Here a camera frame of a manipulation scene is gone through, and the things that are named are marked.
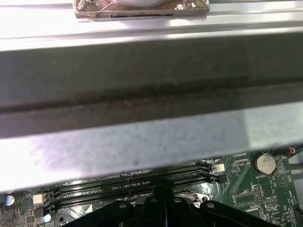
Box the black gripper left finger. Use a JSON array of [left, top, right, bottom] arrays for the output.
[[94, 186, 164, 227]]

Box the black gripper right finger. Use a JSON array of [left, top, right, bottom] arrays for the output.
[[164, 186, 285, 227]]

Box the black RAM slot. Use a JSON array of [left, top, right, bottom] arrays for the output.
[[44, 176, 229, 201], [94, 163, 225, 180], [56, 171, 214, 192], [44, 183, 157, 210]]

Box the green motherboard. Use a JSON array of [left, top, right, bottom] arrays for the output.
[[0, 146, 303, 227]]

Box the round coin cell battery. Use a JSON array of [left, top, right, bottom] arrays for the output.
[[255, 152, 277, 176]]

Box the black grey PC case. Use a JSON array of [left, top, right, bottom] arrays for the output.
[[0, 28, 303, 194]]

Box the red black wire bundle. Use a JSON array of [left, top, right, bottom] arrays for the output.
[[272, 145, 303, 157]]

